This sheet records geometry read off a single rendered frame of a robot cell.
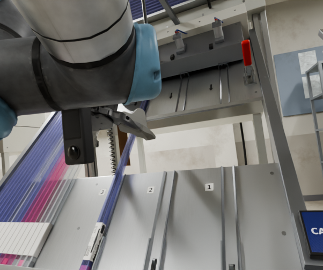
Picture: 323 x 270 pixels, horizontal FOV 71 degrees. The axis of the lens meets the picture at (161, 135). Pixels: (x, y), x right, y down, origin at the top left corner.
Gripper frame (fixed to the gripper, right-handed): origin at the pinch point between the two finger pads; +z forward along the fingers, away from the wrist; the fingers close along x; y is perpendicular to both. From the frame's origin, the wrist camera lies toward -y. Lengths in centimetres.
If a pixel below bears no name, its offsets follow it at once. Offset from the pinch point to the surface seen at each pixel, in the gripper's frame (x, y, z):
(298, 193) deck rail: -31.6, -12.7, -2.4
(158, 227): -10.7, -17.5, -2.4
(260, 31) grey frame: -34, 45, 16
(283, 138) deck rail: -31.6, -2.5, 0.3
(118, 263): -5.2, -23.0, -3.8
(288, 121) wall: -76, 161, 270
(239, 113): -23, 30, 38
